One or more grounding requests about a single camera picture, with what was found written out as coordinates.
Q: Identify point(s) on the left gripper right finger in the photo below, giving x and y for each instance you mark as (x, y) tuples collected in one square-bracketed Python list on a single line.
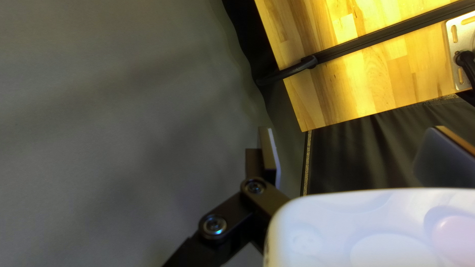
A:
[(445, 163)]

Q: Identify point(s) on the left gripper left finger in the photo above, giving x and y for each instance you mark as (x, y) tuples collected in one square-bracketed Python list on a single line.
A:
[(237, 222)]

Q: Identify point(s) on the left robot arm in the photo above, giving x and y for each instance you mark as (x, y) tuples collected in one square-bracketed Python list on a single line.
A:
[(451, 37)]

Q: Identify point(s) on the black frame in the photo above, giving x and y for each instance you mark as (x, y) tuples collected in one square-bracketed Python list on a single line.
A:
[(371, 39)]

